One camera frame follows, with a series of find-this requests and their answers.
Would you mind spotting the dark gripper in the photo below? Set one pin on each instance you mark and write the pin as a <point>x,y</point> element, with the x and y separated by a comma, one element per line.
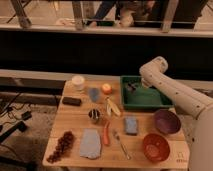
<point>131,87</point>

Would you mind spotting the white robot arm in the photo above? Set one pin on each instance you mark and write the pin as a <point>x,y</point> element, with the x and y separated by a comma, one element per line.
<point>199,105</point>

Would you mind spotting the green plastic tray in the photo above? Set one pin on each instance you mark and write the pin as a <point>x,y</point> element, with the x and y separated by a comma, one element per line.
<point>142,98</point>

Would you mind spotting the orange fruit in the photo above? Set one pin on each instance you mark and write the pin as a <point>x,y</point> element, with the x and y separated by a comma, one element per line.
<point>106,88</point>

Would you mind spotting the peeled banana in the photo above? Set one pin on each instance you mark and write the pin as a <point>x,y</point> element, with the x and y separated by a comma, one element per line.
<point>112,108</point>

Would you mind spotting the blue sponge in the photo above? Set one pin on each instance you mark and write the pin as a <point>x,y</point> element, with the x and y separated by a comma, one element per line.
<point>131,127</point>

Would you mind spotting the small metal cup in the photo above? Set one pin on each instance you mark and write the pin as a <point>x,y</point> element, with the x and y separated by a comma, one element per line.
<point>94,115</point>

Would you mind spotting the purple bowl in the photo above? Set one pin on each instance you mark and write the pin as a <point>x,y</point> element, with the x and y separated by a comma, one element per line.
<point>166,121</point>

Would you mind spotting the orange carrot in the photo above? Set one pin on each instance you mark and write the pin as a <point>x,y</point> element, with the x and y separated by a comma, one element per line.
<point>106,140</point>

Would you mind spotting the white cup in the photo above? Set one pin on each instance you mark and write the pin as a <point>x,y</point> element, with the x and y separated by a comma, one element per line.
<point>78,82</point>

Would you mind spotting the wooden table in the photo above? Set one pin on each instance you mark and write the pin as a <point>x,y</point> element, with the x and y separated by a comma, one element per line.
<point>76,120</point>

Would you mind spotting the red bowl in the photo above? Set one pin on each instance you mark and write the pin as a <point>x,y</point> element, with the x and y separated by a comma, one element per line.
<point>155,148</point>

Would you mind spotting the black rectangular block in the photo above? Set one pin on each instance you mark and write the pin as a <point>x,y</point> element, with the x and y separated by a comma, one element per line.
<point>71,101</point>

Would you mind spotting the blue grey cloth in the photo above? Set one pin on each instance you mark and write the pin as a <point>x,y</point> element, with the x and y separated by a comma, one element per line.
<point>90,145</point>

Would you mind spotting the bunch of red grapes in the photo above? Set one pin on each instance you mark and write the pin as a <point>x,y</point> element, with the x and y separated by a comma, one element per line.
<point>63,144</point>

